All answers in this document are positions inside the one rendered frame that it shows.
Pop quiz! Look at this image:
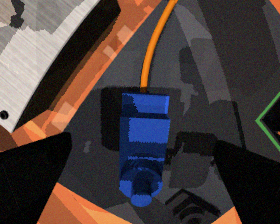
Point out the blue micro servo with orange cable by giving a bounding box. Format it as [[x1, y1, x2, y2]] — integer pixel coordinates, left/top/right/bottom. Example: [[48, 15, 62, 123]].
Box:
[[119, 0, 177, 207]]

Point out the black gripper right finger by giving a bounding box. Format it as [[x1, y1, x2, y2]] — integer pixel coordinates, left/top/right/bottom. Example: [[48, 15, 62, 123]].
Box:
[[212, 139, 280, 224]]

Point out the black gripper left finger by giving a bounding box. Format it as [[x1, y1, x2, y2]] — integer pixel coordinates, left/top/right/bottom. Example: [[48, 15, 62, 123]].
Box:
[[0, 132, 72, 224]]

